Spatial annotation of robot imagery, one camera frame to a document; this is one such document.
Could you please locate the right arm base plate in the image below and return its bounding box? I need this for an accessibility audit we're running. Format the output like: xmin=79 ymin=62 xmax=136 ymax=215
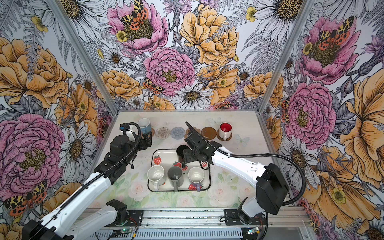
xmin=224 ymin=209 xmax=266 ymax=226

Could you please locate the white strawberry tray black rim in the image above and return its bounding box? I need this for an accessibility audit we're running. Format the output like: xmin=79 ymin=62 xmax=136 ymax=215
xmin=147 ymin=149 xmax=212 ymax=192

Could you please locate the scratched brown round coaster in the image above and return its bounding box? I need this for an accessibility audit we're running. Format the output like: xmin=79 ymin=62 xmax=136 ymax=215
xmin=201 ymin=127 xmax=217 ymax=140

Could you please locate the white mug red inside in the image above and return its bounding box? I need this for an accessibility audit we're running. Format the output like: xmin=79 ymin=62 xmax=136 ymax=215
xmin=219 ymin=123 xmax=233 ymax=132

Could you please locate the blue mug white inside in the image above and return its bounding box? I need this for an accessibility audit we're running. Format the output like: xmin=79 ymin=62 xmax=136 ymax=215
xmin=138 ymin=118 xmax=152 ymax=135

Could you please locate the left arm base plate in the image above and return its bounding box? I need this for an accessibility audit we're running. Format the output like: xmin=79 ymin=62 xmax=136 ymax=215
xmin=109 ymin=210 xmax=144 ymax=227

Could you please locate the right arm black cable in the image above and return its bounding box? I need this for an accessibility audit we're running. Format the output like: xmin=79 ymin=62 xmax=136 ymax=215
xmin=191 ymin=125 xmax=307 ymax=240

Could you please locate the plain brown round coaster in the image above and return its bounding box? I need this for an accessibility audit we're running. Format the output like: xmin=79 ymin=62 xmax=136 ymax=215
xmin=216 ymin=129 xmax=233 ymax=142

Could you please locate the green circuit board left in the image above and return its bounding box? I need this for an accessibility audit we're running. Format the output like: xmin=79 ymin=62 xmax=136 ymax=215
xmin=114 ymin=229 xmax=136 ymax=235

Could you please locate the cork paw print coaster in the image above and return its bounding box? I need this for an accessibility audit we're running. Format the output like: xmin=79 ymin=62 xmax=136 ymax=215
xmin=184 ymin=126 xmax=202 ymax=139

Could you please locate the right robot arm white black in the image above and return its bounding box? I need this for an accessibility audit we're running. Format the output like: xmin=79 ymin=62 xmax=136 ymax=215
xmin=182 ymin=122 xmax=289 ymax=225

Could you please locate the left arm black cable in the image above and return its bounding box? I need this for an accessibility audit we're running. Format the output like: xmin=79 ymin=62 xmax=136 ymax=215
xmin=29 ymin=121 xmax=142 ymax=235

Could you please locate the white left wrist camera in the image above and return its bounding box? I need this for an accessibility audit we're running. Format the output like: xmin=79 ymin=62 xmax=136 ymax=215
xmin=119 ymin=123 xmax=135 ymax=136

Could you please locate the white mug purple handle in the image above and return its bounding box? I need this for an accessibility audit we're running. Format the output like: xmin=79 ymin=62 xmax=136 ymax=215
xmin=188 ymin=167 xmax=205 ymax=192

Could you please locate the grey mug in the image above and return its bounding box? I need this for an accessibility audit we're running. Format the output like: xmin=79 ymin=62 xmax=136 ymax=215
xmin=167 ymin=166 xmax=184 ymax=192

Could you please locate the aluminium frame rail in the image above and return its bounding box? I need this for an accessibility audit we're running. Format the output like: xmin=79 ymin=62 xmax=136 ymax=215
xmin=139 ymin=206 xmax=310 ymax=230

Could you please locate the black mug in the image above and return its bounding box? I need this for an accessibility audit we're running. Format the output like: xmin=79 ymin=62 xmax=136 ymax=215
xmin=176 ymin=145 xmax=189 ymax=164

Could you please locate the green circuit board right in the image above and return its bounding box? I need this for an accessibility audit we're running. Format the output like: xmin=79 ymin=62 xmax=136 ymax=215
xmin=247 ymin=227 xmax=260 ymax=235

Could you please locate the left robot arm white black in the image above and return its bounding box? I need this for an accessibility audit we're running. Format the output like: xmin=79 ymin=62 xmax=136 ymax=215
xmin=22 ymin=133 xmax=152 ymax=240

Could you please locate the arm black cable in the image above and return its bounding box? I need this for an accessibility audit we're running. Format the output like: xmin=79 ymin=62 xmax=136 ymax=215
xmin=191 ymin=125 xmax=307 ymax=240
xmin=29 ymin=121 xmax=142 ymax=235

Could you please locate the grey woven round coaster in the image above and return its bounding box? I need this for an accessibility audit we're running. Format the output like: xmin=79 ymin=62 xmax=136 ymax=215
xmin=171 ymin=127 xmax=186 ymax=140

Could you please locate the green circuit board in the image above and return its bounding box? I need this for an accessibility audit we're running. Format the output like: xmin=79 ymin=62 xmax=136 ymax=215
xmin=114 ymin=229 xmax=136 ymax=235
xmin=247 ymin=227 xmax=260 ymax=235

